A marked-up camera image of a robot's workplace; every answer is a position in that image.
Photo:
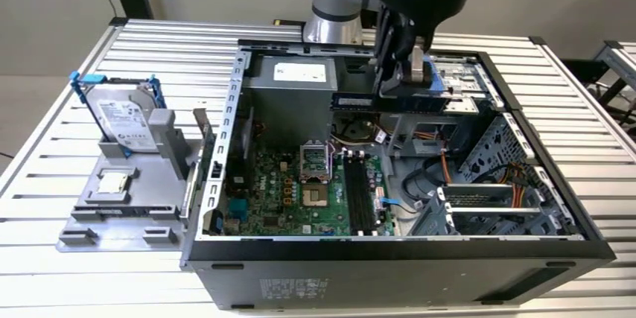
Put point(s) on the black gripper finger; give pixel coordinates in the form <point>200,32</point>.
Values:
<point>390,53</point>
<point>419,65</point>

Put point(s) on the RAM stick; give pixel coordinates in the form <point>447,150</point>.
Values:
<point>352,102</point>

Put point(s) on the silver optical drive cage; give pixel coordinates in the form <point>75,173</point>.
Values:
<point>464,72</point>

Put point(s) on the yellow black plug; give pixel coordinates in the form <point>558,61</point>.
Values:
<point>283,22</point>

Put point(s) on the gray power supply unit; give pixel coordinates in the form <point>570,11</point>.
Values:
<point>294,109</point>

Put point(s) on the metal disk bay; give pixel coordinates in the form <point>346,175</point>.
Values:
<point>476,191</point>

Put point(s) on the four pin power socket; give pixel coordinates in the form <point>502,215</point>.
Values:
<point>284,166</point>

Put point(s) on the aluminium side table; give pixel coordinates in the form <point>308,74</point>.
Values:
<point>616,51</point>

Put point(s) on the CPU socket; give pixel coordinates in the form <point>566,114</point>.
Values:
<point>316,195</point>

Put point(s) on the graphics card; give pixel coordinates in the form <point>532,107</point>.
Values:
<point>200,120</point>

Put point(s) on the green motherboard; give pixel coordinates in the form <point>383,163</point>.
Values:
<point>328,217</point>

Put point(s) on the silver hard disk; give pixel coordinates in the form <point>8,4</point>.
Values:
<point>119,117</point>

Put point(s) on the black PC case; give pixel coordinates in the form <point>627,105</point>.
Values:
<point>348,277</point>

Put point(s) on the blue disk carrier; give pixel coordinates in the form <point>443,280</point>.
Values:
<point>92,79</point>

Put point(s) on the silver CPU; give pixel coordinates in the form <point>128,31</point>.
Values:
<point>114,183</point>

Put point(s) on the gray parts rack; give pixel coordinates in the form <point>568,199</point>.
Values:
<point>119,234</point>

